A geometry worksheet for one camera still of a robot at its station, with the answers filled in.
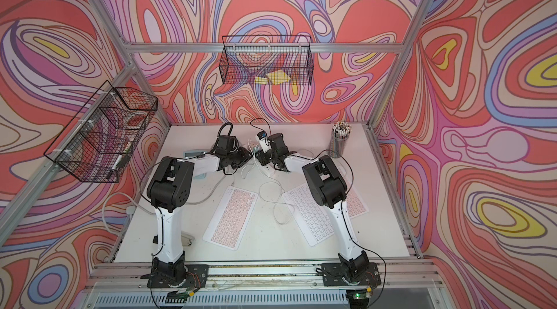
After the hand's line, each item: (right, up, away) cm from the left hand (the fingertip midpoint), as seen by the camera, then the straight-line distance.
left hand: (254, 156), depth 104 cm
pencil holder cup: (+39, +11, -10) cm, 42 cm away
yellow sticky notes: (+11, +34, -13) cm, 38 cm away
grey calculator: (-29, +1, -1) cm, 29 cm away
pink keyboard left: (-8, -25, -19) cm, 33 cm away
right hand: (+2, -1, +1) cm, 2 cm away
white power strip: (+7, -6, -5) cm, 11 cm away
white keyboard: (+27, -25, -17) cm, 40 cm away
